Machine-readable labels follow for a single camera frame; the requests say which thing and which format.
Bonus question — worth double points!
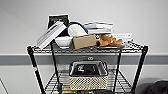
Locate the pale woven basket dark spots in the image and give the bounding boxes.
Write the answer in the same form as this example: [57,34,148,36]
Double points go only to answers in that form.
[68,59,110,91]

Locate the brown cardboard box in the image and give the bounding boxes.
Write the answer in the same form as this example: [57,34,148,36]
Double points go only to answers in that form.
[72,33,98,50]

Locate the white pouch blue rim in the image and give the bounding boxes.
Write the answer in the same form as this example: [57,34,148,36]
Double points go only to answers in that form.
[67,21,90,38]

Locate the white bowl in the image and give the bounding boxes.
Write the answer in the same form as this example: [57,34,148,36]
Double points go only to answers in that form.
[54,35,74,49]

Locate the black printed bag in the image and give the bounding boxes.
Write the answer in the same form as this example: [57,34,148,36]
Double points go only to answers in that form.
[72,64,105,76]

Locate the orange plush toy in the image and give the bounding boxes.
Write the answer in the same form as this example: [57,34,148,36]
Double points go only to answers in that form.
[96,33,124,47]

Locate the long white flat box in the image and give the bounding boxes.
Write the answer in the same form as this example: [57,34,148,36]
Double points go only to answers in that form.
[35,20,68,50]

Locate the small white flat box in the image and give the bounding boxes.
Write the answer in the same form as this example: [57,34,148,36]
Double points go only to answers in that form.
[111,31,134,44]

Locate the white wall outlet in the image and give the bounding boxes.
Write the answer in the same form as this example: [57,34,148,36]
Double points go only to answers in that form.
[87,56,95,62]

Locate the black wire shelf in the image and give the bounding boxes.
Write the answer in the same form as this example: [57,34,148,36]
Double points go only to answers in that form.
[26,41,150,94]

